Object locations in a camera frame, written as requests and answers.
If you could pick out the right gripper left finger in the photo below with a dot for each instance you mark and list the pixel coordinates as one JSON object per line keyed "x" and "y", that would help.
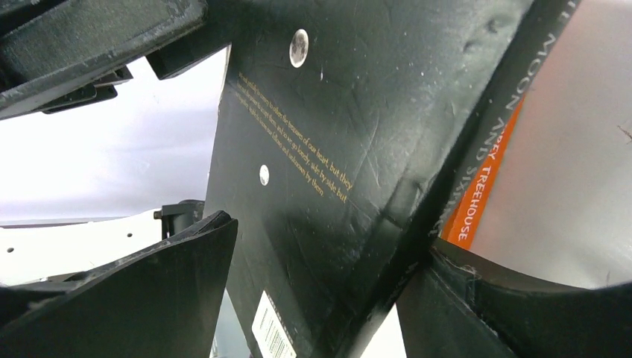
{"x": 161, "y": 301}

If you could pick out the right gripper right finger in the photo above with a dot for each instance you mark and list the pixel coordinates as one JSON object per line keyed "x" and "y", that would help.
{"x": 459, "y": 304}

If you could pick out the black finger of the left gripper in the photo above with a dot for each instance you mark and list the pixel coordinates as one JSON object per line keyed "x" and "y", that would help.
{"x": 58, "y": 55}

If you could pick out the magenta Treehouse book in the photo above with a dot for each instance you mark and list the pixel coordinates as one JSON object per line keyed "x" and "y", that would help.
{"x": 462, "y": 225}

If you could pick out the black Moon and Sixpence book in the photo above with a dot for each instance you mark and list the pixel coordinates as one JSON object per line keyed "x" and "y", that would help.
{"x": 344, "y": 128}

